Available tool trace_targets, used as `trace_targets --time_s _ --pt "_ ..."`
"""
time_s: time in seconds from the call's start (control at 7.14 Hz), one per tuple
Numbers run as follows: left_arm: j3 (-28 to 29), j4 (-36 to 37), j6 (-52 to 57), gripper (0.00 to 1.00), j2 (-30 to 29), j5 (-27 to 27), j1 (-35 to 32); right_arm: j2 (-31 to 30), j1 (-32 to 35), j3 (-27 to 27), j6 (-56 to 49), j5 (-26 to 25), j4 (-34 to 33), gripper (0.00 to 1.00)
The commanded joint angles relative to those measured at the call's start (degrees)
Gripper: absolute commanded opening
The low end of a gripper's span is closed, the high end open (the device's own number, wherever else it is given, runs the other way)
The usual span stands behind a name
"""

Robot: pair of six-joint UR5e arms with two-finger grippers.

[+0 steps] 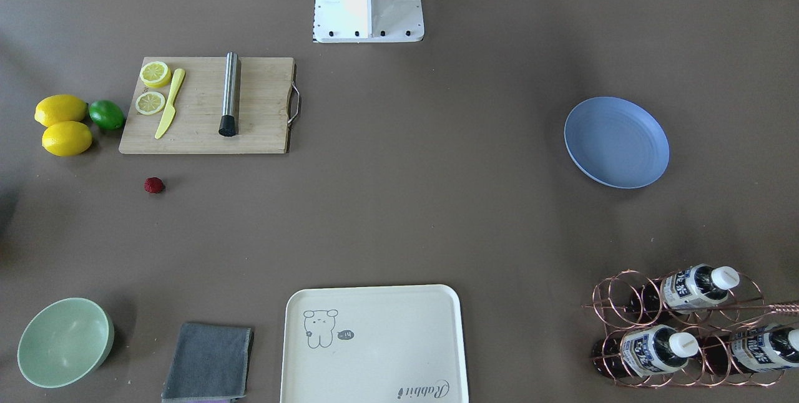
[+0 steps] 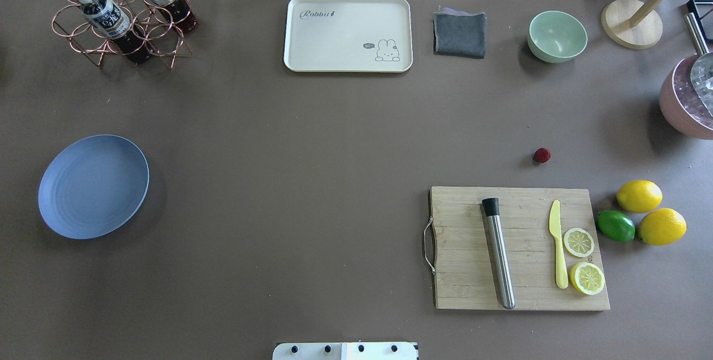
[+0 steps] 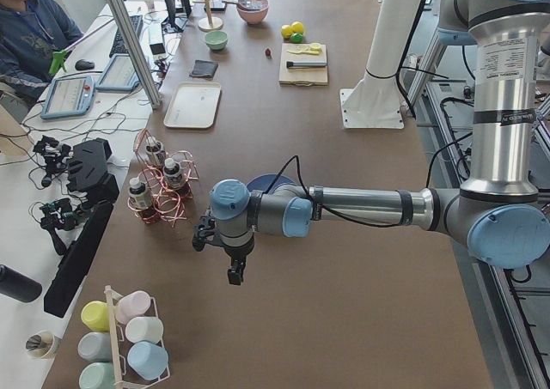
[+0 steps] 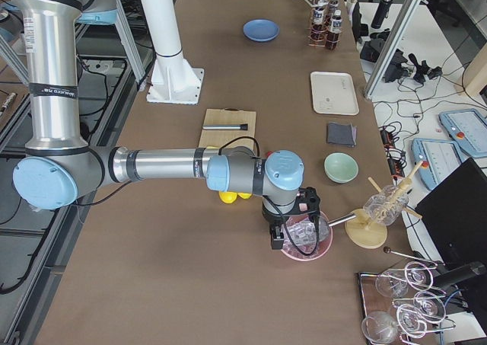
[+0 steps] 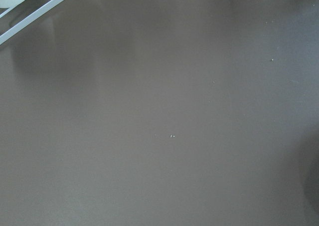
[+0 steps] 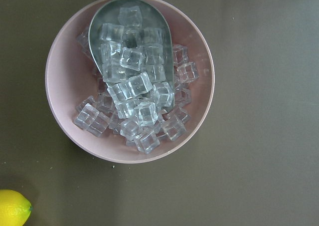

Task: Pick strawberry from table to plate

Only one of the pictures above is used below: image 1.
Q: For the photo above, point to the copper wire bottle rack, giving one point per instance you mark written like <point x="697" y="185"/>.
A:
<point x="618" y="302"/>

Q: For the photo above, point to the upper lemon slice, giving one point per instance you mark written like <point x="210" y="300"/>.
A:
<point x="155" y="74"/>

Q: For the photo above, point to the whole lemon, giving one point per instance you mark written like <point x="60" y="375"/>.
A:
<point x="60" y="108"/>
<point x="67" y="138"/>

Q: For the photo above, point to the grey folded cloth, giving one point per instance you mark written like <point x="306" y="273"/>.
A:
<point x="210" y="364"/>

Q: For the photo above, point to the blue plate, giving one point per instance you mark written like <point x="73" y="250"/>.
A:
<point x="616" y="143"/>

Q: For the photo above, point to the lower drink bottle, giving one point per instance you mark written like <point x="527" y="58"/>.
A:
<point x="652" y="351"/>
<point x="764" y="349"/>

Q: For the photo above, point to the upper whole lemon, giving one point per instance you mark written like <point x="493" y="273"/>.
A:
<point x="60" y="108"/>

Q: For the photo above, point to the lemon slice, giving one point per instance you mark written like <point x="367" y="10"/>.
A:
<point x="155" y="74"/>
<point x="150" y="103"/>

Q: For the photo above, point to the steel muddler black tip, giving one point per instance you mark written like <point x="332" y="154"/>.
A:
<point x="231" y="94"/>

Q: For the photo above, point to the green lime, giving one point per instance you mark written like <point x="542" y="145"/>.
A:
<point x="106" y="115"/>

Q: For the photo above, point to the yellow plastic knife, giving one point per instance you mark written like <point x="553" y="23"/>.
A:
<point x="169" y="111"/>

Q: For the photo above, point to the lower whole lemon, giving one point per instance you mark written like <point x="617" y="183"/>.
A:
<point x="67" y="138"/>

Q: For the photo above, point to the wooden cutting board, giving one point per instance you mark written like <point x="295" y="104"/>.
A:
<point x="263" y="111"/>

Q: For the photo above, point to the lower lemon slice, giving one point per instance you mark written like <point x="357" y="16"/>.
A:
<point x="150" y="103"/>

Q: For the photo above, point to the top dark drink bottle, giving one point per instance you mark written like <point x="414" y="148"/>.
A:
<point x="697" y="287"/>

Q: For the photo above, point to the green bowl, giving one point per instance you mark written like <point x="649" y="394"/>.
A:
<point x="65" y="342"/>

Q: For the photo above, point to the cream rabbit tray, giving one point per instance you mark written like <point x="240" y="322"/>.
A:
<point x="374" y="344"/>

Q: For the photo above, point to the red strawberry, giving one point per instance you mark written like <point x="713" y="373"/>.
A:
<point x="154" y="185"/>

